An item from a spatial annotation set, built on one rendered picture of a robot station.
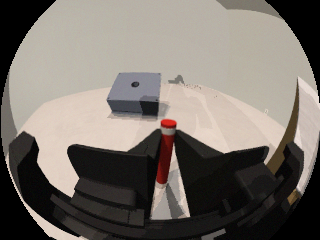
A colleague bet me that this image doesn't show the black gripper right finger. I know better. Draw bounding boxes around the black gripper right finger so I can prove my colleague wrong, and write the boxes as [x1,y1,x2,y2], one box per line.
[173,129,269,217]

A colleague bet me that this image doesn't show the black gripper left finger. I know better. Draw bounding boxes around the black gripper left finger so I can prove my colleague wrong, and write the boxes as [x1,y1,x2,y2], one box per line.
[67,128,161,220]

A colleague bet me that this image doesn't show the grey sloped panel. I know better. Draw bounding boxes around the grey sloped panel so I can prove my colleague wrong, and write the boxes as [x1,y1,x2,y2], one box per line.
[107,72,160,116]

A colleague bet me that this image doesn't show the red peg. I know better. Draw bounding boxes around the red peg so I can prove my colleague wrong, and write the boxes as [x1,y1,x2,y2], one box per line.
[156,119,176,184]

